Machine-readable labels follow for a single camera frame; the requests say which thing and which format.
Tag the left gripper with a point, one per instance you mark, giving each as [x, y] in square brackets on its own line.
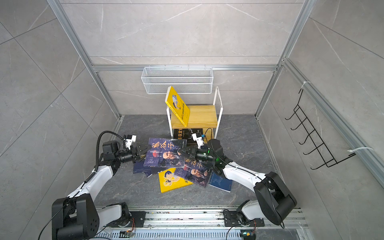
[136, 153]

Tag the black wall hook rack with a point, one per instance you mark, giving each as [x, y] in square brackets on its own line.
[313, 136]

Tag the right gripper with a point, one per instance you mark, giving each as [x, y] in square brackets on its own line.
[194, 153]

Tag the yellow cartoon book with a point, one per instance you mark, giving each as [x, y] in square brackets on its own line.
[169, 181]

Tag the white wire mesh basket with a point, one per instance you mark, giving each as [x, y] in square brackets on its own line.
[185, 80]

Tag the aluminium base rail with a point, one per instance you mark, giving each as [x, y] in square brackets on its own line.
[203, 223]

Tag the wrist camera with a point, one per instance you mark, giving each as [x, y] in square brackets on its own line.
[130, 139]
[199, 139]

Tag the blue book yellow label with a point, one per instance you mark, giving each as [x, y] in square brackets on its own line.
[220, 183]

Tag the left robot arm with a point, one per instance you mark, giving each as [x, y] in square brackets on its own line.
[75, 217]

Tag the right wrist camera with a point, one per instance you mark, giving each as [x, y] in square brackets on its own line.
[199, 139]

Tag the dark blue book left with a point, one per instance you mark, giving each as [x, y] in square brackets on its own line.
[140, 168]

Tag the black book lower shelf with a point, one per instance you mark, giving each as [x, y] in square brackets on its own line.
[186, 134]

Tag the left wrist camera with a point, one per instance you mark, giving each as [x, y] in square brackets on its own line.
[130, 139]

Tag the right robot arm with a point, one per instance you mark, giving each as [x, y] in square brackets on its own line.
[274, 200]

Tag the wooden two-tier shelf rack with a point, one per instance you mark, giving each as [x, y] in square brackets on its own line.
[201, 116]

